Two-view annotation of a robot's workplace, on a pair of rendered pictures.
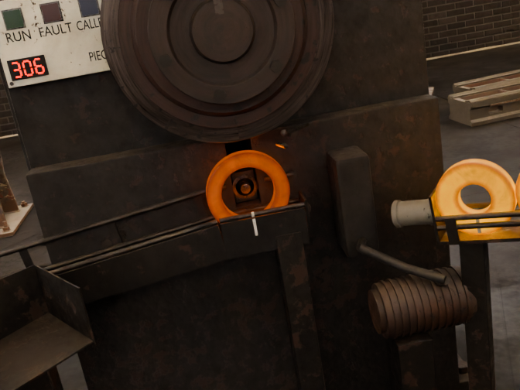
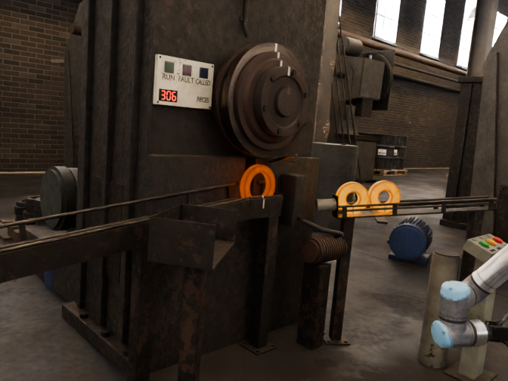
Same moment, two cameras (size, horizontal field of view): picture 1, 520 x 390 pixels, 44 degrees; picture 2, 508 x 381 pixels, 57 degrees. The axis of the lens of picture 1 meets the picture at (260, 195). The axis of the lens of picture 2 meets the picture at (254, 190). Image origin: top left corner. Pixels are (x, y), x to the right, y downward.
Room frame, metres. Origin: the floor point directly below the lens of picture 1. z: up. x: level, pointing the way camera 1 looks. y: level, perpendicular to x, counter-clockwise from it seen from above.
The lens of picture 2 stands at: (-0.17, 1.32, 1.02)
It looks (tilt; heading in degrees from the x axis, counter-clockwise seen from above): 8 degrees down; 320
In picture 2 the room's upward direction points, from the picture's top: 5 degrees clockwise
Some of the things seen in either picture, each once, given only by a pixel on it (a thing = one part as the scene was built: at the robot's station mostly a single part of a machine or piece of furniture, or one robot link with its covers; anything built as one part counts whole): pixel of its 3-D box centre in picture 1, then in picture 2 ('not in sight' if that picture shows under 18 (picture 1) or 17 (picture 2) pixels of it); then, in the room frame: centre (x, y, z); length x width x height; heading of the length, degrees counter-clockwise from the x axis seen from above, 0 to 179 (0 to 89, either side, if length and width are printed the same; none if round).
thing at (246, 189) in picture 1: (242, 179); not in sight; (1.52, 0.04, 0.74); 0.17 x 0.04 x 0.04; 4
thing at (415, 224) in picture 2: not in sight; (412, 238); (1.93, -2.19, 0.17); 0.57 x 0.31 x 0.34; 114
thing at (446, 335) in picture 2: not in sight; (453, 332); (0.55, -0.22, 0.36); 0.12 x 0.09 x 0.10; 63
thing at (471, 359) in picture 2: not in sight; (480, 308); (0.67, -0.71, 0.31); 0.24 x 0.16 x 0.62; 94
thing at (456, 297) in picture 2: not in sight; (455, 301); (0.55, -0.22, 0.47); 0.12 x 0.09 x 0.12; 95
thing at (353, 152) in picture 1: (352, 200); (291, 199); (1.39, -0.21, 0.68); 0.11 x 0.08 x 0.24; 4
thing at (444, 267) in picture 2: not in sight; (438, 308); (0.83, -0.65, 0.26); 0.12 x 0.12 x 0.52
